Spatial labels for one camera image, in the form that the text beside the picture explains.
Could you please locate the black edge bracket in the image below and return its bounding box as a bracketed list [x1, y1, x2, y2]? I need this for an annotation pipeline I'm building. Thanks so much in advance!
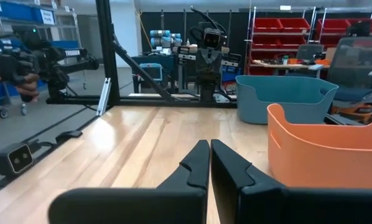
[55, 130, 83, 140]

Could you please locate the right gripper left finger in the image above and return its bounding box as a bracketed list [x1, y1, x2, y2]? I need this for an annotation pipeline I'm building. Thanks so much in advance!
[48, 139, 211, 224]

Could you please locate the black aluminium table frame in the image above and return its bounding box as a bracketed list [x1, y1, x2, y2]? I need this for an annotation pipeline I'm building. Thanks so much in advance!
[0, 0, 238, 200]

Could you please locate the black camera cable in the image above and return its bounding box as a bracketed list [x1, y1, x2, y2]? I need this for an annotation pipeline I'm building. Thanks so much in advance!
[32, 140, 58, 149]

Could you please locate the person's hand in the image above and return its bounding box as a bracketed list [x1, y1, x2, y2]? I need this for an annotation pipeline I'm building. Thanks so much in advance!
[0, 73, 41, 103]

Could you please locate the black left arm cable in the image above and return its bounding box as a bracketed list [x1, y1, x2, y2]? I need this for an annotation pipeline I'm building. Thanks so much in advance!
[189, 5, 229, 37]

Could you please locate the small black depth camera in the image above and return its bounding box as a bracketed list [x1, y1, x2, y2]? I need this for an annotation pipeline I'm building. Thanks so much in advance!
[0, 142, 35, 177]

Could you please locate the blue storage bin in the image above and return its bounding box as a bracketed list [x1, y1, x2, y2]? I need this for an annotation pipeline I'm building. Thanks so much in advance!
[50, 40, 80, 50]
[0, 1, 34, 21]
[33, 7, 57, 26]

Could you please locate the teal plastic bin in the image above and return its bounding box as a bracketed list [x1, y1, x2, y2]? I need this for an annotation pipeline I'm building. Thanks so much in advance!
[235, 75, 339, 125]

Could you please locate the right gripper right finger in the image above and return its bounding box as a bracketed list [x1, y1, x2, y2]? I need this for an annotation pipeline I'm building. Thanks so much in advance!
[210, 139, 372, 224]

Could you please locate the orange plastic bin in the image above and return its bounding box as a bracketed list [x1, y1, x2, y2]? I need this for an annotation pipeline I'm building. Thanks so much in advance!
[266, 103, 372, 190]

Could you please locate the metal shelf rack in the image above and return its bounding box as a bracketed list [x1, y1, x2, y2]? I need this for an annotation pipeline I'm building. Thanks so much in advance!
[244, 6, 372, 76]

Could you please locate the long silver bar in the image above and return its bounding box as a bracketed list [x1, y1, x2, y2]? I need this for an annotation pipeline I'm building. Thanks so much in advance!
[96, 77, 112, 116]

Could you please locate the cluttered wooden desk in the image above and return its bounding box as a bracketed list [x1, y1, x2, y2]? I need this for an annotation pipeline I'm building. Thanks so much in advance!
[253, 59, 332, 78]

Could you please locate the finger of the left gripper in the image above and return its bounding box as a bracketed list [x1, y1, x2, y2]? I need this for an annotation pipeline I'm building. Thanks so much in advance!
[200, 83, 210, 103]
[209, 83, 218, 103]

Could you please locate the small silver bracket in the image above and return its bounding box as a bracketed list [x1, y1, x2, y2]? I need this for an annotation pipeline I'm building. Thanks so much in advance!
[213, 92, 231, 103]

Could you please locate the orange and black floor device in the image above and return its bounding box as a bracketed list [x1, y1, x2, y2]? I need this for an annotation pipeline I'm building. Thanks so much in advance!
[330, 104, 372, 124]

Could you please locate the grey-legged office chair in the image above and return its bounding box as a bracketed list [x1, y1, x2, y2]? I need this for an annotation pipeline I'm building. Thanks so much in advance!
[321, 35, 372, 108]

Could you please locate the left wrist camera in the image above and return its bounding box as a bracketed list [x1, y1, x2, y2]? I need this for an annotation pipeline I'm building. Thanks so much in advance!
[203, 27, 221, 49]

